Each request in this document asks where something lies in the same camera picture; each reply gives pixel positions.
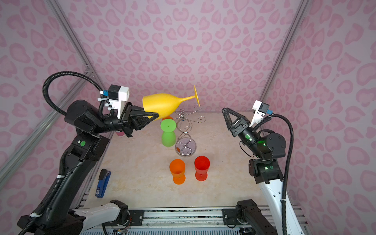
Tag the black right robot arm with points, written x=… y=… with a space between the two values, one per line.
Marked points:
x=269 y=166

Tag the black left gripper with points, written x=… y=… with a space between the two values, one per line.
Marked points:
x=130 y=119

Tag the orange wine glass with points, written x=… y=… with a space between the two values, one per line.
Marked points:
x=168 y=117
x=177 y=170

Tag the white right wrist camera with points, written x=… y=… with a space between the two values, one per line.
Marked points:
x=260 y=110

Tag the green wine glass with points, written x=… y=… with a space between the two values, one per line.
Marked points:
x=168 y=127

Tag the red wine glass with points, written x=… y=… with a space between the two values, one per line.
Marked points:
x=202 y=165

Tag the yellow wine glass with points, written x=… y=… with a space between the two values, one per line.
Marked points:
x=165 y=104

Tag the chrome wire wine glass rack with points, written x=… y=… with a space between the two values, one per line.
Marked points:
x=185 y=145

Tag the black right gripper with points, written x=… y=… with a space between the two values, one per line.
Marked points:
x=241 y=128

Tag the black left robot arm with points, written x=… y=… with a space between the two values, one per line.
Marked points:
x=54 y=215

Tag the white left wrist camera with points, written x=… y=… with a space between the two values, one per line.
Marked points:
x=115 y=98

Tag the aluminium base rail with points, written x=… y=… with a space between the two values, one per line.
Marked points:
x=182 y=220

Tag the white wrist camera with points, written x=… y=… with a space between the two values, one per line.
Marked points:
x=260 y=110
x=115 y=98

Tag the pink tape roll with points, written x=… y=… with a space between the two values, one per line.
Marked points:
x=120 y=133

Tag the blue stapler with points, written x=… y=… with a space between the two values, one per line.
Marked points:
x=104 y=178

